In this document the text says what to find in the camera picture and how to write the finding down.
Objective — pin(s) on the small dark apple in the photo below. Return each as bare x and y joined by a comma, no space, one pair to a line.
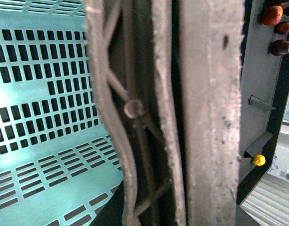
282,28

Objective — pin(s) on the black divider right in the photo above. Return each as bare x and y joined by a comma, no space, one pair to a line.
257,146

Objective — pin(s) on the white chest freezer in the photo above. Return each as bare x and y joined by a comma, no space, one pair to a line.
280,163

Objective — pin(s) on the dark apple back centre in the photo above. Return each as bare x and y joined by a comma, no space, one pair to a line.
282,3

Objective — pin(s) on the black divider left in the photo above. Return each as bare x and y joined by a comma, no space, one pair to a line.
260,104

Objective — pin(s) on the light green plastic basket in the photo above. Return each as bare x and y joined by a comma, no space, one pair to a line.
58,166

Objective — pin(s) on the black divider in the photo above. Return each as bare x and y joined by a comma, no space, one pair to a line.
257,146
260,104

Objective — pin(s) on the red yellow apple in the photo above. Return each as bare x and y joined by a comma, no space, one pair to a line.
272,15

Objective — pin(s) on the black upper shelf tray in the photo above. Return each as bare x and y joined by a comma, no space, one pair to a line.
267,77

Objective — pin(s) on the yellow lemon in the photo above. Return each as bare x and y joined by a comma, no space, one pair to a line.
259,160

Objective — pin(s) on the dark apple right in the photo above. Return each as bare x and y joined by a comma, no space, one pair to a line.
279,48

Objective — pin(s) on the white vertical blinds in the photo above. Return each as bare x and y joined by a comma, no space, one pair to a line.
268,202

